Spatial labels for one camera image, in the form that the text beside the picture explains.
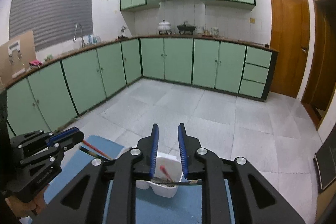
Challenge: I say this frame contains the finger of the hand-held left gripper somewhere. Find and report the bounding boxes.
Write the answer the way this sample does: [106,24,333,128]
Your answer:
[20,132,85,172]
[10,127,81,159]

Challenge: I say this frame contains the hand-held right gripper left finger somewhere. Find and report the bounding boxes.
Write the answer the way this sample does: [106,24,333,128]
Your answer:
[34,123,160,224]

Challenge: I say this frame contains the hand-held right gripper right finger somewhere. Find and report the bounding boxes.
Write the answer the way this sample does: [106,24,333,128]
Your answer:
[178,123,306,224]

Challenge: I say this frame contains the white plastic utensil holder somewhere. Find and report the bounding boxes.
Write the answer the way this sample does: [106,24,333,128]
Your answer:
[130,147,183,198]

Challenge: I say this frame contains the black chopstick with red end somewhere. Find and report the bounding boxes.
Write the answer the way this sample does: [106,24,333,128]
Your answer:
[79,147,105,161]

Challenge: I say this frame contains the person's left hand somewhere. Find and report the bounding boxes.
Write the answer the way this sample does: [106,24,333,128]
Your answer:
[5,183,50,219]

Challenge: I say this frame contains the green base cabinets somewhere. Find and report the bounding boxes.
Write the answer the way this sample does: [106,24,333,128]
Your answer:
[0,35,279,138]

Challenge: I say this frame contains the wooden board with clips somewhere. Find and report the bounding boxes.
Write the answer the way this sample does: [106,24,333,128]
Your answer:
[0,30,36,88]

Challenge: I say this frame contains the dish soap bottles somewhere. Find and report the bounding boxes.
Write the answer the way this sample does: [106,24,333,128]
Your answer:
[84,34,101,45]

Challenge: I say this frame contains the metal kitchen faucet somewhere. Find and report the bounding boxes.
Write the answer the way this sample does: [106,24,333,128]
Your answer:
[73,23,85,47]

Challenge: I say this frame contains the black wok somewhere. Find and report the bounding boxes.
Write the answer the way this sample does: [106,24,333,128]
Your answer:
[177,21,196,34]

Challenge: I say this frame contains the white cooking pot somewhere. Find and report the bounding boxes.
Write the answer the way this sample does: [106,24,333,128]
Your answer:
[158,20,172,35]

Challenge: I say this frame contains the grey window blind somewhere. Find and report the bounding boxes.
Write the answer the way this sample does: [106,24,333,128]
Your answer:
[9,0,94,52]

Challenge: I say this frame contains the black glass-front cabinet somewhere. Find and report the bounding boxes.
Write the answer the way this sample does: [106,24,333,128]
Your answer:
[314,124,336,190]

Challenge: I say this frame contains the closed wooden door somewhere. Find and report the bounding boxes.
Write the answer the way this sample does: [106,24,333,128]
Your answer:
[268,0,311,98]

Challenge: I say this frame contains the open wooden doorway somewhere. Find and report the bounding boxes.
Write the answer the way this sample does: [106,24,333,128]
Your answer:
[301,0,336,130]

